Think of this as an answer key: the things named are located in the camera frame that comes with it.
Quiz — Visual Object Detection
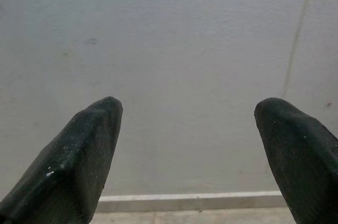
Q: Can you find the grey stone skirting board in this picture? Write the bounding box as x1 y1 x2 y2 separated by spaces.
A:
97 190 289 213

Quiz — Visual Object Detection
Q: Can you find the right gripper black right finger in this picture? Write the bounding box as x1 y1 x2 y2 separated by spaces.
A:
253 97 338 224

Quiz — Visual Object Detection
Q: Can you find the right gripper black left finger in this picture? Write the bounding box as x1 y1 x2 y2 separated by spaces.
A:
0 96 124 224

